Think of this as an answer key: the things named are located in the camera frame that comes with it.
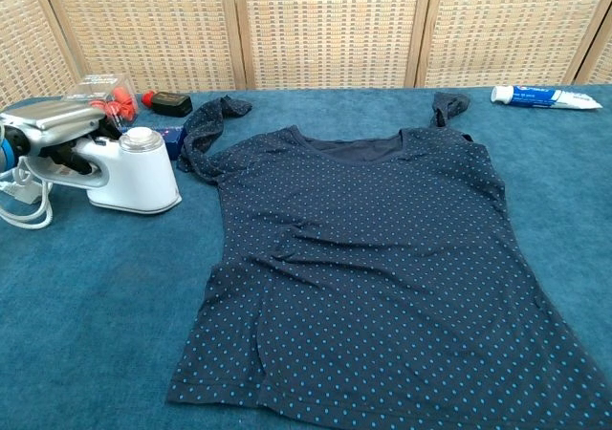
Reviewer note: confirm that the black red small device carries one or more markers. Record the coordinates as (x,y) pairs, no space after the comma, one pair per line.
(172,105)

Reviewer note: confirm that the white handheld garment steamer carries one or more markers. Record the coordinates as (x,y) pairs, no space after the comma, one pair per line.
(143,181)

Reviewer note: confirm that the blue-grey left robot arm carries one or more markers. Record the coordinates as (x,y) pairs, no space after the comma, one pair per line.
(6,155)

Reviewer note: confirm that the long blue printed box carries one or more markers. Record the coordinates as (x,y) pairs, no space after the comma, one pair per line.
(174,138)

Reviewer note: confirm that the white blue toothpaste tube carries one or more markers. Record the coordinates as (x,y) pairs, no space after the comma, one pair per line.
(535,96)

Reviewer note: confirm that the navy dotted t-shirt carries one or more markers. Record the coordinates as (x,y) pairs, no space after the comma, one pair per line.
(358,267)

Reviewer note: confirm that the blue table cover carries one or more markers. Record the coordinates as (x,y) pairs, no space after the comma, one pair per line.
(95,329)

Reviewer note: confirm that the clear box with red capsules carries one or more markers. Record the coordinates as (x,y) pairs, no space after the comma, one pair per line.
(123,96)

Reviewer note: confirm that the woven folding screen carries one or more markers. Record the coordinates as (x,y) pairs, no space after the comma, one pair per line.
(330,28)

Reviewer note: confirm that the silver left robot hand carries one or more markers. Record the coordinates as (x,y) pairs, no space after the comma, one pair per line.
(52,119)

